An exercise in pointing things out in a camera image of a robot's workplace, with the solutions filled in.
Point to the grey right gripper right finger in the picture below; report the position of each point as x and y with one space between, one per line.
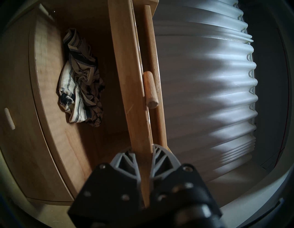
183 188

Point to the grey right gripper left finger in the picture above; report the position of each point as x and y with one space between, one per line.
110 193

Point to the wooden flip door with peg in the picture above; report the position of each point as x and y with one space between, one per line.
131 92

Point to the cream dark striped shirt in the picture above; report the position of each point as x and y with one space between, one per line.
80 80

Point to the wooden drawer with peg knob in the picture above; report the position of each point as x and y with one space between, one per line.
18 149

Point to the wooden cabinet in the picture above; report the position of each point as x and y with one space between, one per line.
96 149

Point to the white curved arch panel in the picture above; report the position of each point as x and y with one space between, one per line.
259 195

